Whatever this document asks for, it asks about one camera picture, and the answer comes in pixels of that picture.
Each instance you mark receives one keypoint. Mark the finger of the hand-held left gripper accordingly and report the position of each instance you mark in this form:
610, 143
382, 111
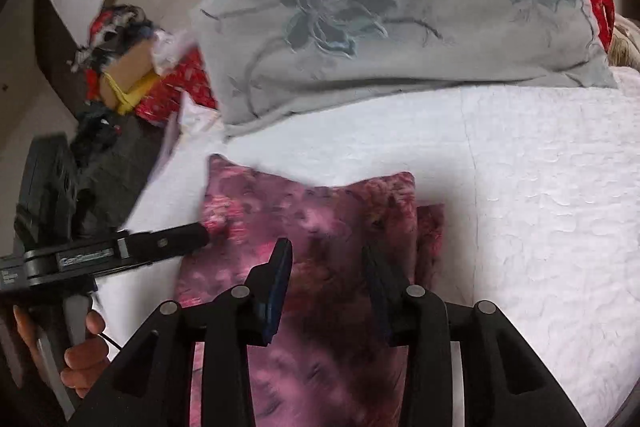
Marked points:
170, 241

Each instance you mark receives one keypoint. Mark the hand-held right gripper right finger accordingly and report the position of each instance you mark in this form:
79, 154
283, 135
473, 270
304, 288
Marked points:
380, 302

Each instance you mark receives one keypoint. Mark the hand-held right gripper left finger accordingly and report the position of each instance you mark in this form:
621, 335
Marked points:
272, 302

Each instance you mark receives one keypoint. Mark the purple floral garment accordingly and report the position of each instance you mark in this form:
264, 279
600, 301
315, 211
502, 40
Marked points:
330, 227

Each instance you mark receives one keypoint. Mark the pile of mixed clothes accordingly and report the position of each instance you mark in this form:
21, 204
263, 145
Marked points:
115, 27

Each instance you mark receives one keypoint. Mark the person's left hand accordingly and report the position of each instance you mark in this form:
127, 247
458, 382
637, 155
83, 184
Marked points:
80, 362

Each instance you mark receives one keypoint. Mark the dark fabric bag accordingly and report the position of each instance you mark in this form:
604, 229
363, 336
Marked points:
115, 167

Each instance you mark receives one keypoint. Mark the white crumpled cloth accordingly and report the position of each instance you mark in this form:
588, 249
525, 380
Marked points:
185, 107

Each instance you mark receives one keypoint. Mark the white textured bedspread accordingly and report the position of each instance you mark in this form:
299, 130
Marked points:
550, 207

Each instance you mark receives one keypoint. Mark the grey floral pillow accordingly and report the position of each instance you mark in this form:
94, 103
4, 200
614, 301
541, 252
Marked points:
400, 7

